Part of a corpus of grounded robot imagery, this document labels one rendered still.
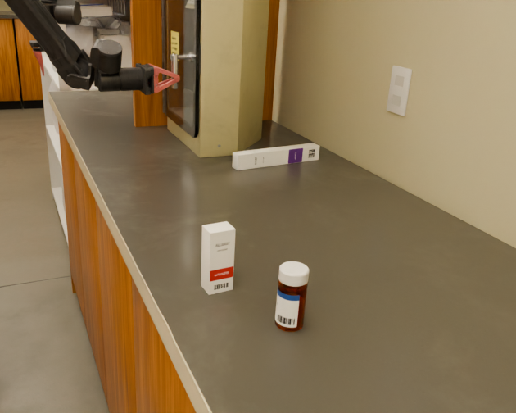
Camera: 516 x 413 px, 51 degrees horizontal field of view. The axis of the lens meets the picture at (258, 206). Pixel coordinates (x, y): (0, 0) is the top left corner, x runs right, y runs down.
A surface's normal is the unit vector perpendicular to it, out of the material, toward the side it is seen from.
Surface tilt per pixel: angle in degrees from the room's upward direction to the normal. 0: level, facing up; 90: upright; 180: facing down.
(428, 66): 90
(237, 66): 90
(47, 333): 0
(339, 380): 0
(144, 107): 90
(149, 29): 90
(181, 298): 0
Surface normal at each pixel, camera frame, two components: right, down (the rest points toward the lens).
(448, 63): -0.91, 0.11
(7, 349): 0.06, -0.93
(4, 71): 0.42, 0.36
